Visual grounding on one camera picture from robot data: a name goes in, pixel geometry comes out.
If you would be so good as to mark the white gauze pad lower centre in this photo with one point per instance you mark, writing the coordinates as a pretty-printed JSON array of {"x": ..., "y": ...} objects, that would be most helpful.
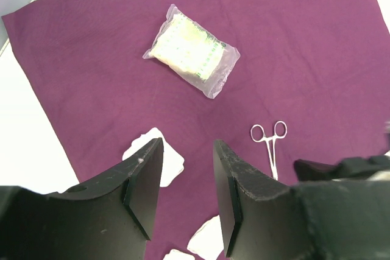
[{"x": 207, "y": 241}]

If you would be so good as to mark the purple cloth drape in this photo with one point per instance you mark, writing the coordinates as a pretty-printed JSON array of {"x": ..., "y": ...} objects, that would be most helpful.
[{"x": 320, "y": 66}]

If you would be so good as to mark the packaged gauze bag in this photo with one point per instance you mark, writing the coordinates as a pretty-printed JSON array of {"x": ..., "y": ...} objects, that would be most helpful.
[{"x": 193, "y": 53}]

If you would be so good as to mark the white gauze pad bottom left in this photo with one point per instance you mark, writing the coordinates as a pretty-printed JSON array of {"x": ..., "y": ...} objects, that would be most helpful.
[{"x": 178, "y": 255}]

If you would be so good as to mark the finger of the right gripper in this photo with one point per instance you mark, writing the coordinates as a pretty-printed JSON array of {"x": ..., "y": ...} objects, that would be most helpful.
[{"x": 353, "y": 168}]

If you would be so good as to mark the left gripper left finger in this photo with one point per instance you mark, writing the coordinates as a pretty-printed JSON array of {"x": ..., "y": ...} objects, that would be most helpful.
[{"x": 110, "y": 216}]

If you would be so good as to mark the white gauze pad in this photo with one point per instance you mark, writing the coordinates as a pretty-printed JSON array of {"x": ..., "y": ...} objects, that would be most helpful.
[
  {"x": 178, "y": 255},
  {"x": 173, "y": 162},
  {"x": 207, "y": 241}
]

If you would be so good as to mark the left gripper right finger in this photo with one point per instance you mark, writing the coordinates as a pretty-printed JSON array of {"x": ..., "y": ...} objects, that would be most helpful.
[{"x": 262, "y": 218}]

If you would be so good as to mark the small steel hemostat under tweezers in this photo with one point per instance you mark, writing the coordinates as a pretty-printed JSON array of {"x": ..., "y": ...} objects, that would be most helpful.
[{"x": 270, "y": 142}]

